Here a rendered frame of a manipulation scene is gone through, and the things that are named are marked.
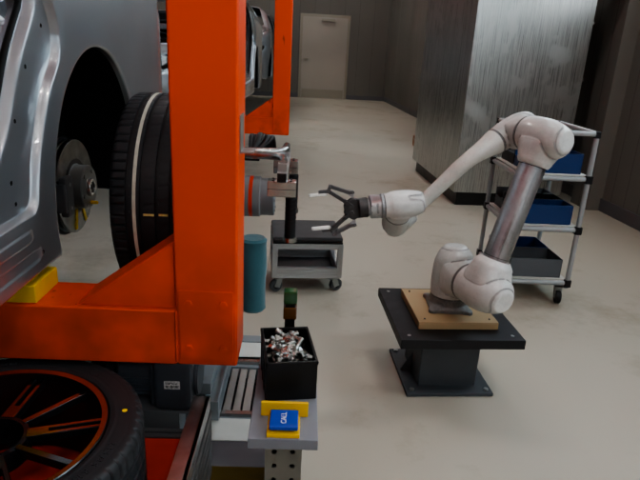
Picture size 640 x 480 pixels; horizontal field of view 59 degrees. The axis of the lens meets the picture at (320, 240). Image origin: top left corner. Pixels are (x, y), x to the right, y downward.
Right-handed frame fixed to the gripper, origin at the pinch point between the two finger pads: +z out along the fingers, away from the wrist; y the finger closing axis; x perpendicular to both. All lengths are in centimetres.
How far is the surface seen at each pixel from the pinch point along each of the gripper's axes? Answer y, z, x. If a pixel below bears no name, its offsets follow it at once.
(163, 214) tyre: -13, 44, -44
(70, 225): -6, 83, -14
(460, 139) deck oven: 14, -144, 307
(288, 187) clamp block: -15.8, 8.1, -32.1
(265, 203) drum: -8.5, 16.5, -18.2
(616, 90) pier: -17, -287, 307
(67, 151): -31, 80, -13
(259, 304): 24.6, 21.7, -25.2
